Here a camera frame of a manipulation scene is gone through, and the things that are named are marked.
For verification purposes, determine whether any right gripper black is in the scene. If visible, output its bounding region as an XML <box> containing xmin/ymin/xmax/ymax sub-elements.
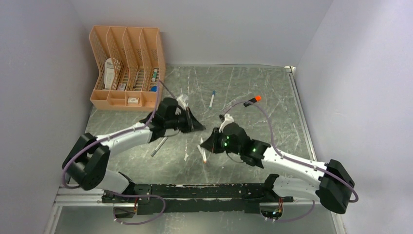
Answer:
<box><xmin>202</xmin><ymin>128</ymin><xmax>242</xmax><ymax>156</ymax></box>

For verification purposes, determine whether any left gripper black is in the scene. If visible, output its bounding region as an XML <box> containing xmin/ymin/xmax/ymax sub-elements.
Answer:
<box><xmin>165</xmin><ymin>106</ymin><xmax>205</xmax><ymax>133</ymax></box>

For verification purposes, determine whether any white marker orange end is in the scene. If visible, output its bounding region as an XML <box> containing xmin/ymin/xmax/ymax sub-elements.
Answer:
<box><xmin>197</xmin><ymin>137</ymin><xmax>207</xmax><ymax>164</ymax></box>

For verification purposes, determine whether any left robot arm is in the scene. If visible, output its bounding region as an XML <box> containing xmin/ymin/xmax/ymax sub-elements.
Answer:
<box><xmin>62</xmin><ymin>97</ymin><xmax>205</xmax><ymax>203</ymax></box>

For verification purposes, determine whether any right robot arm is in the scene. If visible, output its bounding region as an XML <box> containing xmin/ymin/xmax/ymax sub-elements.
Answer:
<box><xmin>200</xmin><ymin>123</ymin><xmax>355</xmax><ymax>214</ymax></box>

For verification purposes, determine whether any white pen grey cap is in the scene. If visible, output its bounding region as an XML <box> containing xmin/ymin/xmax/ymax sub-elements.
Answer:
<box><xmin>197</xmin><ymin>144</ymin><xmax>210</xmax><ymax>167</ymax></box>

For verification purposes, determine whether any white pen teal cap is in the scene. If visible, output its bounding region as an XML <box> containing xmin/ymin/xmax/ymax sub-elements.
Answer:
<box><xmin>208</xmin><ymin>90</ymin><xmax>216</xmax><ymax>109</ymax></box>

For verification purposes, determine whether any green white tube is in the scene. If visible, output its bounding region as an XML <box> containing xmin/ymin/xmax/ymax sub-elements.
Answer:
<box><xmin>151</xmin><ymin>68</ymin><xmax>159</xmax><ymax>82</ymax></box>

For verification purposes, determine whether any black orange highlighter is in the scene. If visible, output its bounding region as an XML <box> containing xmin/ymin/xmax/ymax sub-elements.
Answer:
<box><xmin>243</xmin><ymin>96</ymin><xmax>262</xmax><ymax>107</ymax></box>

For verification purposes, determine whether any small box in tray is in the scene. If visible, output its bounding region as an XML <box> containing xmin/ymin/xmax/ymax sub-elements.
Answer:
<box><xmin>127</xmin><ymin>97</ymin><xmax>140</xmax><ymax>104</ymax></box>

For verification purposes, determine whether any orange file organizer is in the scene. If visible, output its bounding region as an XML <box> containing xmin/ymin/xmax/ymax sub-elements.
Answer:
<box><xmin>89</xmin><ymin>25</ymin><xmax>166</xmax><ymax>112</ymax></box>

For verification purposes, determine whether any white packet in organizer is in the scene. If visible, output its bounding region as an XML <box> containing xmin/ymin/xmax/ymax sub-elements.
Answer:
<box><xmin>103</xmin><ymin>58</ymin><xmax>115</xmax><ymax>89</ymax></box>

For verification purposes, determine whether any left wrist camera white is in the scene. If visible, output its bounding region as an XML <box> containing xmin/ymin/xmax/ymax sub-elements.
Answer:
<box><xmin>176</xmin><ymin>94</ymin><xmax>188</xmax><ymax>110</ymax></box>

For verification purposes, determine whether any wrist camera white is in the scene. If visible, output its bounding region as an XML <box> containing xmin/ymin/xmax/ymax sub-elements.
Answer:
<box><xmin>176</xmin><ymin>94</ymin><xmax>188</xmax><ymax>110</ymax></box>
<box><xmin>219</xmin><ymin>113</ymin><xmax>234</xmax><ymax>133</ymax></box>

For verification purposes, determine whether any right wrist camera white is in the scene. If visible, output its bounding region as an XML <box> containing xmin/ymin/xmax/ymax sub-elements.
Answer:
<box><xmin>219</xmin><ymin>113</ymin><xmax>234</xmax><ymax>133</ymax></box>

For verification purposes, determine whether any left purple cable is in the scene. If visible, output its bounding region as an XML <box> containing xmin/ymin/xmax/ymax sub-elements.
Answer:
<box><xmin>61</xmin><ymin>80</ymin><xmax>178</xmax><ymax>190</ymax></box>

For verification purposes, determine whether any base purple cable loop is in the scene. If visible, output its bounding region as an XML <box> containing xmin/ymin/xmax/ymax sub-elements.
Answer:
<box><xmin>113</xmin><ymin>193</ymin><xmax>167</xmax><ymax>226</ymax></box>

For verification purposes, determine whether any black base frame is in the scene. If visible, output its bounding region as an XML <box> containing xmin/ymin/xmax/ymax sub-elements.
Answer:
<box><xmin>102</xmin><ymin>183</ymin><xmax>293</xmax><ymax>215</ymax></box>

